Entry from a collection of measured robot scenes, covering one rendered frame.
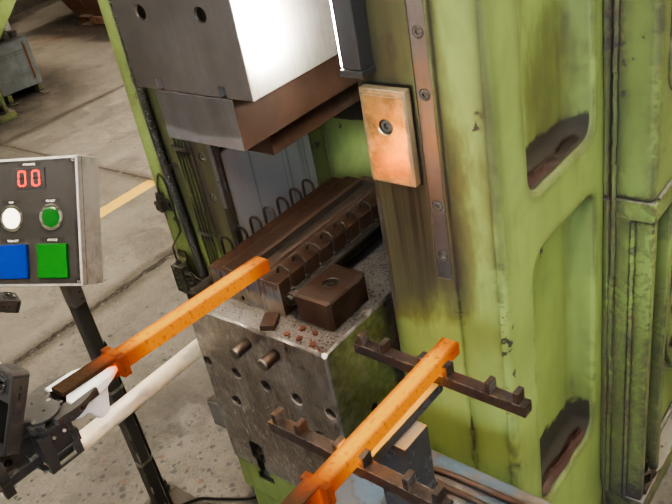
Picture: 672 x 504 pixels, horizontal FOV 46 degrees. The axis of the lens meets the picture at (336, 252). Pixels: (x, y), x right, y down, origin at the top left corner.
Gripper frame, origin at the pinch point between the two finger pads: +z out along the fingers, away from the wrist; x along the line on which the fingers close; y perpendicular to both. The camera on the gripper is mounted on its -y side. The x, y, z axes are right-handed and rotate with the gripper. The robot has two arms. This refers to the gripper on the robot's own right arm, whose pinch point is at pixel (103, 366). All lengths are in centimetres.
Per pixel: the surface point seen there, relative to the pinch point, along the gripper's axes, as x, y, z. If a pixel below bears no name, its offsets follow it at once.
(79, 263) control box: -53, 12, 28
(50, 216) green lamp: -60, 2, 30
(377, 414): 31.3, 12.7, 21.0
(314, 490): 32.9, 12.0, 4.9
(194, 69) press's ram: -14, -29, 41
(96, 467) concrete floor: -112, 111, 38
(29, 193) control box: -66, -2, 30
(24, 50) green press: -501, 63, 272
